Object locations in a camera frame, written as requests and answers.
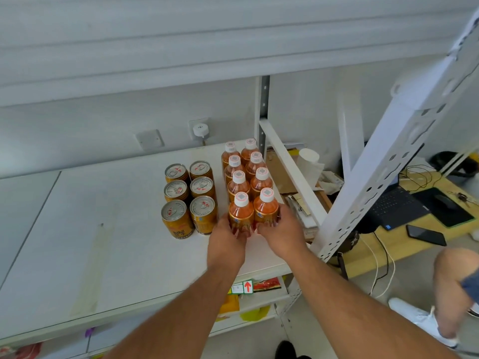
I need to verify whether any low wooden table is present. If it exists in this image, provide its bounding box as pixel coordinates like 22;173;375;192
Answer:
329;164;479;279

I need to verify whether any white paper roll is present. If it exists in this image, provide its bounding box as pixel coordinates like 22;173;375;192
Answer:
297;148;325;187

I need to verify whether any pile of colourful snack packets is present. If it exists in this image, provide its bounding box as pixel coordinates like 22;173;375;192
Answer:
0;342;44;359

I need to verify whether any black round pouch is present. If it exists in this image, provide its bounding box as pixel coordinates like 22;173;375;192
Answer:
429;151;479;179

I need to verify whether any thin white metal stand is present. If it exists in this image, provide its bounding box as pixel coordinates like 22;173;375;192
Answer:
440;145;479;176

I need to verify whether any person's left forearm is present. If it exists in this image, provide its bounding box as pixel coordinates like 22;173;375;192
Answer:
104;259;244;359

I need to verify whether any yellow white price tag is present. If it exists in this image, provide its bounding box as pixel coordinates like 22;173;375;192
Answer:
230;280;254;295

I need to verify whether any yellow-green plastic bag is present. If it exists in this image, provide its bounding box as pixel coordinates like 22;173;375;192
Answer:
239;305;271;322

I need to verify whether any person's left hand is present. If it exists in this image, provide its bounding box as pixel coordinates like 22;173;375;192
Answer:
206;213;248;272

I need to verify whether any black phone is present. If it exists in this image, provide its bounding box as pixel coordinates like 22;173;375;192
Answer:
406;224;448;247

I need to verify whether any white cable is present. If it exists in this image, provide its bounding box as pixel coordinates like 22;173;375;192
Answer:
359;235;396;299

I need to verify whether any brown cardboard box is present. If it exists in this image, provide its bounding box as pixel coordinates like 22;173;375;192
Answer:
265;145;334;242

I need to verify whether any black laptop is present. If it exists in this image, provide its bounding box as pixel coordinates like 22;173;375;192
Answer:
368;175;431;231

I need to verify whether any red printed snack packet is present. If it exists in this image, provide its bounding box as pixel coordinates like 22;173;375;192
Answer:
253;277;282;293

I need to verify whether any person's right forearm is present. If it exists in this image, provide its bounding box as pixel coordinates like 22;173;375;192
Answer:
278;248;461;359

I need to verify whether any white metal shelf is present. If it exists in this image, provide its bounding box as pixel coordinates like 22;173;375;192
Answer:
0;0;479;359

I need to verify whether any black mouse pad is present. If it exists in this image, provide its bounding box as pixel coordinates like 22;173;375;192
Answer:
411;187;476;228

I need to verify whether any white round plug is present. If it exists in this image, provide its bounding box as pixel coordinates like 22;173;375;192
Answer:
193;123;210;146

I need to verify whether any person's black shoe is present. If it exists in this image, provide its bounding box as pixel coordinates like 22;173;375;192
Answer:
275;340;311;359

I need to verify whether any person's right hand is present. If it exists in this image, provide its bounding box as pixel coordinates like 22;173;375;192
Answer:
256;203;312;263

